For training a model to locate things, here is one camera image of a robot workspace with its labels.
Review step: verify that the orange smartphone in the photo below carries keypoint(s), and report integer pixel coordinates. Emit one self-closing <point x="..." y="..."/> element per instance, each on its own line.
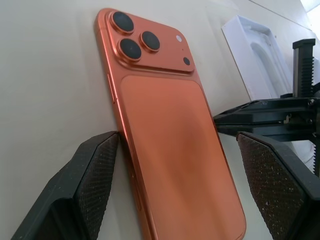
<point x="172" y="135"/>

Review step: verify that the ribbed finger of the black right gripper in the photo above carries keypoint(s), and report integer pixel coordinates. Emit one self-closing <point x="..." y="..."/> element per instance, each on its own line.
<point x="305" y="67"/>

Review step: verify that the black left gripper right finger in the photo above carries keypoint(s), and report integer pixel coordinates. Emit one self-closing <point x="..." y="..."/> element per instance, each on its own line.
<point x="280" y="185"/>

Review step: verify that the white phone box tray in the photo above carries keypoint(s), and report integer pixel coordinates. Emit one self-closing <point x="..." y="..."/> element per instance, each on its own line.
<point x="252" y="50"/>

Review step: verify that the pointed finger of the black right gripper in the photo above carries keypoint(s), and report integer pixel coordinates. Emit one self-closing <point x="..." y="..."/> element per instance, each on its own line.
<point x="265" y="117"/>

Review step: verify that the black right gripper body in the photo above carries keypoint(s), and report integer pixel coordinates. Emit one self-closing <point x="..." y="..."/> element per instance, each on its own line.
<point x="317" y="117"/>

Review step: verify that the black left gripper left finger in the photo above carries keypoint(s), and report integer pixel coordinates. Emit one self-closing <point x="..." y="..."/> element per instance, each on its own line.
<point x="75" y="195"/>

